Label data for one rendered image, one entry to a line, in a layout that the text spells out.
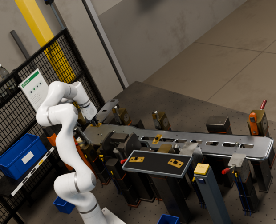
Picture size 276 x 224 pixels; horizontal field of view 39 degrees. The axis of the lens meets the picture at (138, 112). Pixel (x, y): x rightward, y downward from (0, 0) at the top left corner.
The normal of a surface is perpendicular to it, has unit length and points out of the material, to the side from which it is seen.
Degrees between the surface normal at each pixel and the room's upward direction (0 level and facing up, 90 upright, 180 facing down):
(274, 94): 0
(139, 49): 90
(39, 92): 90
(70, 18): 90
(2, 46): 90
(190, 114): 0
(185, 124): 0
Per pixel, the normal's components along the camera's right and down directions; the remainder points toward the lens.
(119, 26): 0.60, 0.24
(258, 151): -0.36, -0.77
